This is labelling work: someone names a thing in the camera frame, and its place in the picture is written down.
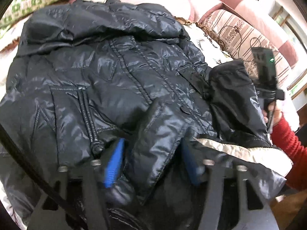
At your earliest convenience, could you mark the person's right forearm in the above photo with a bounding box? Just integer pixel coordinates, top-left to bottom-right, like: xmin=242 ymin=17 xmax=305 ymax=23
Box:
xmin=271 ymin=115 xmax=307 ymax=192

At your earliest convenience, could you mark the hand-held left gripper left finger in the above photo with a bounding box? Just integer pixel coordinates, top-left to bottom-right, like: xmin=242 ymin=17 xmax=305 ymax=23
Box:
xmin=27 ymin=138 xmax=126 ymax=230

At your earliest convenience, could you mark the wooden framed window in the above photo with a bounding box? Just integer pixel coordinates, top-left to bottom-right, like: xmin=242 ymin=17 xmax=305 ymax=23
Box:
xmin=271 ymin=5 xmax=307 ymax=99

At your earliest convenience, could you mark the green patterned pillow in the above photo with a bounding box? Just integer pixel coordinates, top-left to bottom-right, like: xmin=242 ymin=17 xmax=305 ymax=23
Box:
xmin=0 ymin=0 xmax=79 ymax=33

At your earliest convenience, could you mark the striped cushion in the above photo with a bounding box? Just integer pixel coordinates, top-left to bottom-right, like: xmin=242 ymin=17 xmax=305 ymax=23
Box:
xmin=204 ymin=10 xmax=293 ymax=89

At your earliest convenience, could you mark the black puffer jacket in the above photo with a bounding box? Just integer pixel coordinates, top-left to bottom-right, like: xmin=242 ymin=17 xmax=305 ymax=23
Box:
xmin=0 ymin=0 xmax=294 ymax=230

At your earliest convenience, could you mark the thick black cable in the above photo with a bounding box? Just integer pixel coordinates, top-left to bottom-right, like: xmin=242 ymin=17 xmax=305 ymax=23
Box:
xmin=0 ymin=122 xmax=70 ymax=216

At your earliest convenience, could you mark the person's right hand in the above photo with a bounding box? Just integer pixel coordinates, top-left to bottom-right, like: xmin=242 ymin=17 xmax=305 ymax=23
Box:
xmin=261 ymin=100 xmax=285 ymax=127

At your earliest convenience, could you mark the white leaf print blanket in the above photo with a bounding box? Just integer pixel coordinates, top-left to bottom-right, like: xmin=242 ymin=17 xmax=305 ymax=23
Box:
xmin=0 ymin=17 xmax=234 ymax=230

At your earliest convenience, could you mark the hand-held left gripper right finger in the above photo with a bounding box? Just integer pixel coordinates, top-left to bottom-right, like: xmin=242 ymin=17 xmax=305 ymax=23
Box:
xmin=181 ymin=138 xmax=279 ymax=230

